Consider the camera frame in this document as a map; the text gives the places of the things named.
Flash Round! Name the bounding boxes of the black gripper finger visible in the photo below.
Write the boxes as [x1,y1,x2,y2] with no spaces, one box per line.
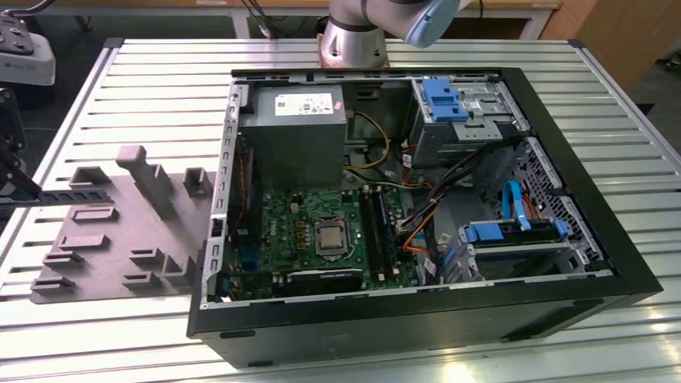
[8,158,43,201]

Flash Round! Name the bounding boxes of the RAM slot with white clips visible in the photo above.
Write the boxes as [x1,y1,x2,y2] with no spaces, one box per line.
[365,186,387,280]

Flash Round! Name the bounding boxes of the grey plastic parts rack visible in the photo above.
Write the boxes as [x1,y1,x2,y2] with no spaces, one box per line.
[29,144,224,305]

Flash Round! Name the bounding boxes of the grey power supply unit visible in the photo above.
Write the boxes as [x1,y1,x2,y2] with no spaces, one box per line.
[236,82,351,191]

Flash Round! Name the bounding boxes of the green motherboard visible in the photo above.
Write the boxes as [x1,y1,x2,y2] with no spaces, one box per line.
[228,185,426,298]

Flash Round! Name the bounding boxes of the CPU socket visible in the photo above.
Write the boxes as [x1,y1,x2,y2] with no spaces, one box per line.
[309,214,357,263]

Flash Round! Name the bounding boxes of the silver CPU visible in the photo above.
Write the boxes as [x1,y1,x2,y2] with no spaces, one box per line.
[317,227,347,249]

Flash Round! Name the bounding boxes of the metal socket cover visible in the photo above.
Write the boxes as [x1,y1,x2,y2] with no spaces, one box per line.
[312,217,353,259]

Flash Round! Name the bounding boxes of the black graphics card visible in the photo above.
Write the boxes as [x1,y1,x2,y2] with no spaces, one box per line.
[271,266,367,298]

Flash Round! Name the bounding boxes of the black open PC case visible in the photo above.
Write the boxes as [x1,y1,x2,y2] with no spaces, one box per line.
[185,66,665,369]

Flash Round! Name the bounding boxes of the metal drive cage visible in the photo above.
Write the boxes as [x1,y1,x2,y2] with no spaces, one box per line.
[409,77,533,168]

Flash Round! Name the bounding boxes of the hard disk in blue carrier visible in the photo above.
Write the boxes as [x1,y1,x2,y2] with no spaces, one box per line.
[460,220,570,251]

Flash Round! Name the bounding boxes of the metal disk bay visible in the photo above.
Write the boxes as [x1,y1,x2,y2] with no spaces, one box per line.
[457,220,592,284]

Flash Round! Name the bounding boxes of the wooden desk with white legs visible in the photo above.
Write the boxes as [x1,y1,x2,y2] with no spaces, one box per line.
[68,0,565,40]

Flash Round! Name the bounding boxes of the brown wooden cabinet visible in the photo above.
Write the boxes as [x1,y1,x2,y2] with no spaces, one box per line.
[540,0,681,93]

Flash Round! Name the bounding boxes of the thin red wire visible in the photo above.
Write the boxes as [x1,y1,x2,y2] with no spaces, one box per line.
[236,148,255,212]

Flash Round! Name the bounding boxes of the wire locking lever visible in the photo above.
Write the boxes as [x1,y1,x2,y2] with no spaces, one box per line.
[344,218,359,261]

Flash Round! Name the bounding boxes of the yellow wire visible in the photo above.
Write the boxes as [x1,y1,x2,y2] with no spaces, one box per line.
[343,111,393,172]

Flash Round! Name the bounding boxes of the orange wires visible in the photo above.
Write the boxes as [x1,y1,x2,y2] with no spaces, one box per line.
[401,197,446,255]

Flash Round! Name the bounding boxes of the black cable bundle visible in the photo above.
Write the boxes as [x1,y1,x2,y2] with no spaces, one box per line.
[396,137,528,232]

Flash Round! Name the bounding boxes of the blue plastic bay bracket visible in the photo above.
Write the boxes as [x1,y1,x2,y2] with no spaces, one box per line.
[422,78,470,123]

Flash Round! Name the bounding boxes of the pale blue flat wire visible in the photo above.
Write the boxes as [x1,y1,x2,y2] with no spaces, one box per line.
[440,243,460,281]

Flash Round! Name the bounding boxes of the blue looped disk wire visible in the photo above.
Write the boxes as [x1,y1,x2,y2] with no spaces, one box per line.
[501,180,533,232]

